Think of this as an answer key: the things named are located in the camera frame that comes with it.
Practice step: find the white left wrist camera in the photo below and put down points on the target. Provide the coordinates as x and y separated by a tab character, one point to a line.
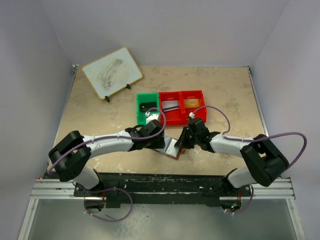
152	116

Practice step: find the small whiteboard on stand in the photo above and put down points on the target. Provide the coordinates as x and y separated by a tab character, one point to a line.
112	72

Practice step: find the gold VIP card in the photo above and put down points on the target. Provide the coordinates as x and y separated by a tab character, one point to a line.
192	103

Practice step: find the green plastic bin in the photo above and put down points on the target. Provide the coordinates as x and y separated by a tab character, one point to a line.
145	97

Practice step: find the black VIP card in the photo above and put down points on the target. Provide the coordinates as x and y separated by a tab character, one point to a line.
145	106

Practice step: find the white magnetic stripe cards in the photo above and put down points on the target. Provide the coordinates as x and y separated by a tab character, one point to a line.
170	105

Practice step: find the brown leather card holder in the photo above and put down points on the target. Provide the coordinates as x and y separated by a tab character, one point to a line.
170	150

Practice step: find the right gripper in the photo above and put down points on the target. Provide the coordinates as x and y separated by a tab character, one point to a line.
181	142

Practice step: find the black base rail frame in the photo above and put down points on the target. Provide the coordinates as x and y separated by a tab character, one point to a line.
153	189

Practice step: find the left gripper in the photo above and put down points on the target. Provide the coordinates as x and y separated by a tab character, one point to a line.
159	143

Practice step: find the red plastic bin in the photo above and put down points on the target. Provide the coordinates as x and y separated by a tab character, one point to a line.
202	113
175	117

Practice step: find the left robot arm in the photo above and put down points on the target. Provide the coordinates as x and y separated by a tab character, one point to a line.
70	156

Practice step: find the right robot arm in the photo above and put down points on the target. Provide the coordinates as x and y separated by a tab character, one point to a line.
264	161

